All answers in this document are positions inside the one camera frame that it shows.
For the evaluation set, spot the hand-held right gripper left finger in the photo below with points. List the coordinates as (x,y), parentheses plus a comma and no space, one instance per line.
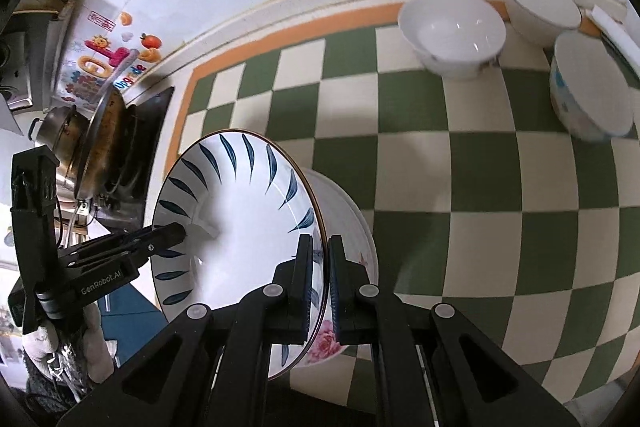
(306,287)

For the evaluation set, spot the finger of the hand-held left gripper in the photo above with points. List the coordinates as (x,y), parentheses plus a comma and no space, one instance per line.
(165,234)

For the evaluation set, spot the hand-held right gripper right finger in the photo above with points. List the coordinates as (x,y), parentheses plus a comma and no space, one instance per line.
(334,297)

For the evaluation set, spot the blue leaf pattern plate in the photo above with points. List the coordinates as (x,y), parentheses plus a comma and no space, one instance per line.
(240,217)

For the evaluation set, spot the person's left hand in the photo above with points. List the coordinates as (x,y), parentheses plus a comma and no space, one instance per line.
(95,347)

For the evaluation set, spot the pink flower plate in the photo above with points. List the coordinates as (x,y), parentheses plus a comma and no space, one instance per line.
(350,227)

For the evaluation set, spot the blue board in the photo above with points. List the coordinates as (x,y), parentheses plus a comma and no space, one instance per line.
(132,312)

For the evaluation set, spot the black gas stove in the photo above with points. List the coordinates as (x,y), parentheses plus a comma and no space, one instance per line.
(142,147)

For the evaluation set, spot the steel pot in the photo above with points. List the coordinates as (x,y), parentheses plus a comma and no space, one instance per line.
(55,137)

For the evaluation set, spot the wok with metal lid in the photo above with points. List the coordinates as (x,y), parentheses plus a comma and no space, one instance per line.
(102,142)

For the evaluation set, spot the grey metal range hood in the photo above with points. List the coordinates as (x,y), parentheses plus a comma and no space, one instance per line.
(15,72)

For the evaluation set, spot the green and cream checkered mat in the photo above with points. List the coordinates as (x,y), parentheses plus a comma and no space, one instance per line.
(480,177)

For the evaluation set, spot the plain white bowl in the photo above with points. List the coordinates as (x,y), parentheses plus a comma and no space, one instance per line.
(452,29)

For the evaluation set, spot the white bowl with blue flowers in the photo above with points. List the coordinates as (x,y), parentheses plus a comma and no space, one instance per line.
(590,87)

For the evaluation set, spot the white bowl with gold rim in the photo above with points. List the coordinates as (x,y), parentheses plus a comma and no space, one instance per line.
(542,2)

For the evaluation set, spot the colourful wall sticker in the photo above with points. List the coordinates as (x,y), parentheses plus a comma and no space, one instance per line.
(100,62)

